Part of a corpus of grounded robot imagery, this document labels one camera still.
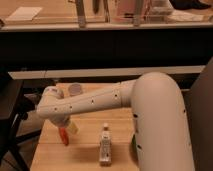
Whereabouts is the red pepper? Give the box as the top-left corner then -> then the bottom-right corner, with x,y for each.
59,128 -> 69,146

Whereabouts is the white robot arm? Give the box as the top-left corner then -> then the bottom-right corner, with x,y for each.
36,72 -> 195,171

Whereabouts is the white squeeze bottle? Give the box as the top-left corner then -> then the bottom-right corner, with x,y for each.
99,123 -> 111,166

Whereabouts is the green plate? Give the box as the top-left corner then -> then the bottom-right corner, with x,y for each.
131,134 -> 137,157

